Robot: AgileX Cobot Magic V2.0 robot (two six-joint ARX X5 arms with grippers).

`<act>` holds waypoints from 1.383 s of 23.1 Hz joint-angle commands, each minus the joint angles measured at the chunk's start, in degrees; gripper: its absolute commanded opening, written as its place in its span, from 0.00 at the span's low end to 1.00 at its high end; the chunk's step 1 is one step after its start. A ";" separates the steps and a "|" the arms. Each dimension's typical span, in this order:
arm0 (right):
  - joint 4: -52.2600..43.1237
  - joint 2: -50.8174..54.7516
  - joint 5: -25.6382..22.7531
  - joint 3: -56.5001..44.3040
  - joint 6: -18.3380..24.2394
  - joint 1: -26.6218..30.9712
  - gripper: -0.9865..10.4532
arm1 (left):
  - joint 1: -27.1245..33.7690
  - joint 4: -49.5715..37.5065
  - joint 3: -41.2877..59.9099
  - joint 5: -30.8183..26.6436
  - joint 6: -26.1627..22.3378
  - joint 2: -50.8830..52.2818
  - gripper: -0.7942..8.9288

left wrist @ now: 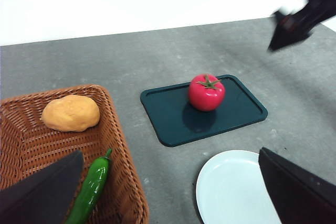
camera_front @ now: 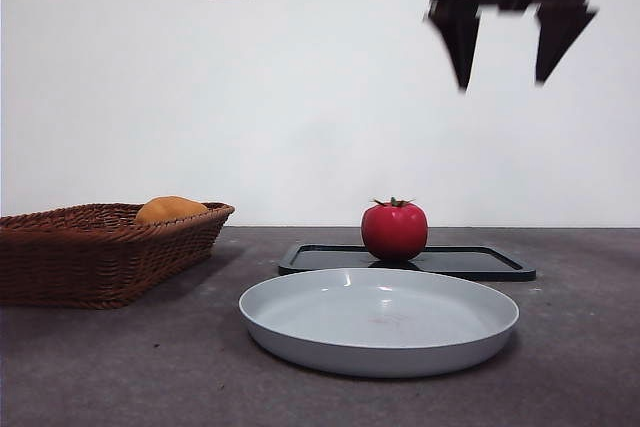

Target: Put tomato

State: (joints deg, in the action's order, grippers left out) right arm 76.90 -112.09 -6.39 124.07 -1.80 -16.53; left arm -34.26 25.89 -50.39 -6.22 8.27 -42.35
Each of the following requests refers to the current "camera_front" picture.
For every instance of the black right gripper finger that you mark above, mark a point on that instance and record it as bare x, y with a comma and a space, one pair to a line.
557, 32
460, 37

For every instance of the red tomato with green stem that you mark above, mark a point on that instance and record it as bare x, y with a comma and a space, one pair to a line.
395, 232

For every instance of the black rectangular tray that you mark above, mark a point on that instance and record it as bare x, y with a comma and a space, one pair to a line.
475, 262

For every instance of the grey round plate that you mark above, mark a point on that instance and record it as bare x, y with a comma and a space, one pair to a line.
380, 317

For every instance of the orange bread roll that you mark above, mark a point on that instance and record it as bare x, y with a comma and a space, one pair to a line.
172, 209

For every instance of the brown wicker basket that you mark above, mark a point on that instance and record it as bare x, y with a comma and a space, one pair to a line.
100, 267

